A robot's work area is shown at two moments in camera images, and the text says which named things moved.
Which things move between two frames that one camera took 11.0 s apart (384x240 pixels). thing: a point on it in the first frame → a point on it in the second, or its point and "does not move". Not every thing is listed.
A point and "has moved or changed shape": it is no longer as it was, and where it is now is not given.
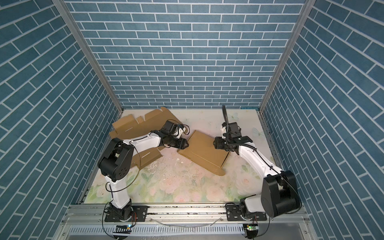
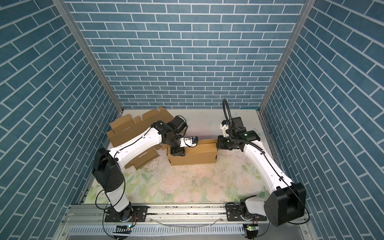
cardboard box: (201, 150) has moved or changed shape
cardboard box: (129, 126) does not move
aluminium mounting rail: (180, 222) does not move
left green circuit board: (123, 229) does not move
